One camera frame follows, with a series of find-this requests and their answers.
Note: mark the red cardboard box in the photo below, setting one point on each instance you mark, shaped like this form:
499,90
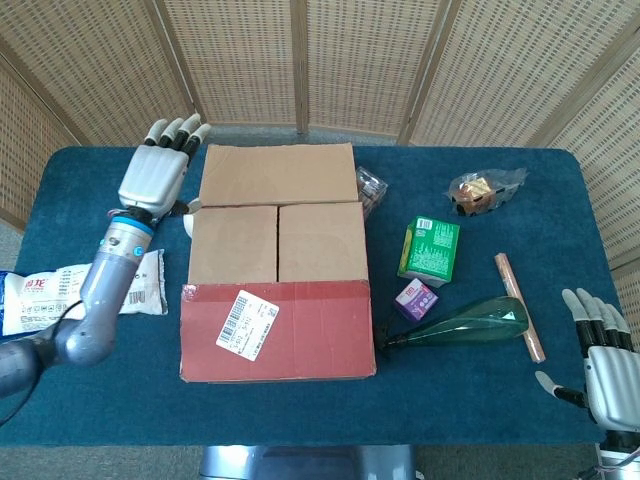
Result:
280,325

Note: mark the clear plastic package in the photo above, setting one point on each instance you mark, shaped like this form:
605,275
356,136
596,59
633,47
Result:
372,192

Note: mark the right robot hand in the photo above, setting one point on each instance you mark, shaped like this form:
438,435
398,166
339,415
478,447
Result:
612,370

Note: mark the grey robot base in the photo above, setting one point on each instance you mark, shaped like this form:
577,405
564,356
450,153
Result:
310,462

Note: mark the white and blue food bag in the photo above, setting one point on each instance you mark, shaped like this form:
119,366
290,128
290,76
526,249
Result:
45,300

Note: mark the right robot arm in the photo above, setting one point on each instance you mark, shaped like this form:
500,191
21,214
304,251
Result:
620,457

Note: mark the wooden stick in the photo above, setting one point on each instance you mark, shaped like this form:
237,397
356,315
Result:
515,295

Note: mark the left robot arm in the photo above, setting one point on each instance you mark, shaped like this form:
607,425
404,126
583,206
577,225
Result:
100,295

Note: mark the blue tablecloth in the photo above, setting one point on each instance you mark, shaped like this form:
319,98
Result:
300,410

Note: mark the woven folding screen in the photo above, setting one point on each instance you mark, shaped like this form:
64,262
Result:
350,60

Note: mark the green tissue box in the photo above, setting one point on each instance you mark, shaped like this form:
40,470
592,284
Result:
432,247

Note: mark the small purple box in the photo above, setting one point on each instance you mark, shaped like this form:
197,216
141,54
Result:
417,299

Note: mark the bagged bread in clear plastic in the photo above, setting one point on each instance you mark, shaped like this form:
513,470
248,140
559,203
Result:
477,195

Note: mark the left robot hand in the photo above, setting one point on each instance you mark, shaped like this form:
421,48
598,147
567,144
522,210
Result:
152,175

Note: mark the green glass bottle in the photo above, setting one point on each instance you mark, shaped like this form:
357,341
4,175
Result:
475,322

